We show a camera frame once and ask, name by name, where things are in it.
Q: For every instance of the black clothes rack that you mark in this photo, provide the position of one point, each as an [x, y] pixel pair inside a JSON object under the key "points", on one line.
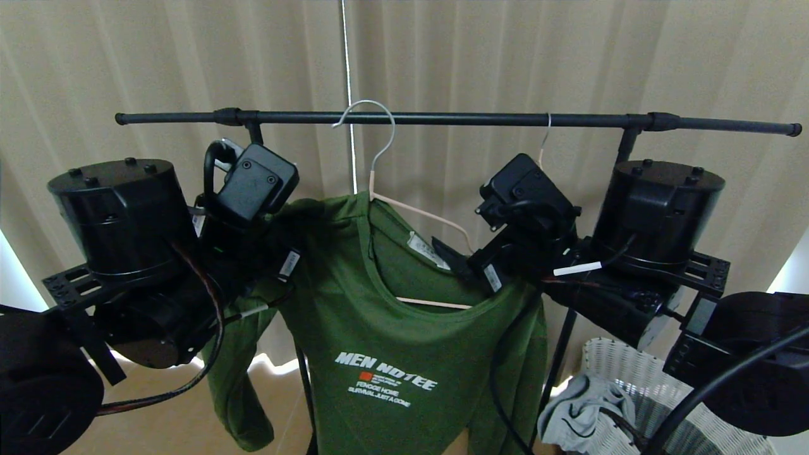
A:
{"points": [[442, 118]]}

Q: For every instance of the white laundry basket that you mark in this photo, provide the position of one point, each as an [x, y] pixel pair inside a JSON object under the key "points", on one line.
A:
{"points": [[632, 366]]}

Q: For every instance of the window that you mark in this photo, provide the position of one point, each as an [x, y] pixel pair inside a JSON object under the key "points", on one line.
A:
{"points": [[16, 278]]}

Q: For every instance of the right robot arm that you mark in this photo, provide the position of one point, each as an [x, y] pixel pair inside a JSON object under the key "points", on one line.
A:
{"points": [[657, 208]]}

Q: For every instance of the pink clothes hanger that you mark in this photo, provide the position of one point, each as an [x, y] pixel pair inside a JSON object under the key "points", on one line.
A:
{"points": [[548, 129], [372, 183]]}

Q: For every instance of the pale grey shorts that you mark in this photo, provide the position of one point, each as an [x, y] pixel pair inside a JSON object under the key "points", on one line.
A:
{"points": [[581, 411]]}

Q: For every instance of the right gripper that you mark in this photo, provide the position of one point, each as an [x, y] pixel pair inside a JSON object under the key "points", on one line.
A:
{"points": [[524, 262]]}

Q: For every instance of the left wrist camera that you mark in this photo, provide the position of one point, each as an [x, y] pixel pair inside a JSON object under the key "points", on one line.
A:
{"points": [[256, 183]]}

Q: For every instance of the green long-sleeved shirt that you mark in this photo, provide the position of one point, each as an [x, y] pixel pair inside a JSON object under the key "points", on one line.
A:
{"points": [[379, 328]]}

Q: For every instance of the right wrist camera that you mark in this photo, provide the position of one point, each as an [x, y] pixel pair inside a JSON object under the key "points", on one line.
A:
{"points": [[524, 186]]}

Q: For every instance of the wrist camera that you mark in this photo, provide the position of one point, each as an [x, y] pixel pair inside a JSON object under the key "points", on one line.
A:
{"points": [[524, 186], [256, 183]]}

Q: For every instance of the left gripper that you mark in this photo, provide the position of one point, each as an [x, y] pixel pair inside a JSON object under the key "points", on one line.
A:
{"points": [[158, 322]]}

